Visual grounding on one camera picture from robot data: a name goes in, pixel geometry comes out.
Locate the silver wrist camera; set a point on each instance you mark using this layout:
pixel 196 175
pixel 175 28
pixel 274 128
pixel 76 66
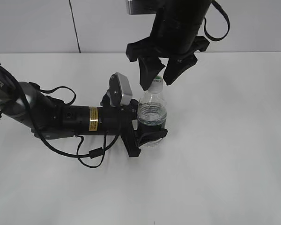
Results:
pixel 120 90
pixel 142 7

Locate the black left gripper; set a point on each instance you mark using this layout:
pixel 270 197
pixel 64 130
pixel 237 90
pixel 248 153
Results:
pixel 118 121

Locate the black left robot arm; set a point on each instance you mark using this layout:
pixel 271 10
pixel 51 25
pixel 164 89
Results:
pixel 51 118

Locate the white green bottle cap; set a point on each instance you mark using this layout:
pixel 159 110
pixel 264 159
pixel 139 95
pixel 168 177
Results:
pixel 156 85

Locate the clear cestbon water bottle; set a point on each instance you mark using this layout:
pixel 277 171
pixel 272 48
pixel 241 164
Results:
pixel 152 113

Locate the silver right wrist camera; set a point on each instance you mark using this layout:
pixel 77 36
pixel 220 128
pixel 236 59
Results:
pixel 142 7

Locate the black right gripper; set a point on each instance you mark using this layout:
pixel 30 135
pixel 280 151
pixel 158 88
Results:
pixel 174 35

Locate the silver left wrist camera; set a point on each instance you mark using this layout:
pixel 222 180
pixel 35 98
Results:
pixel 120 90

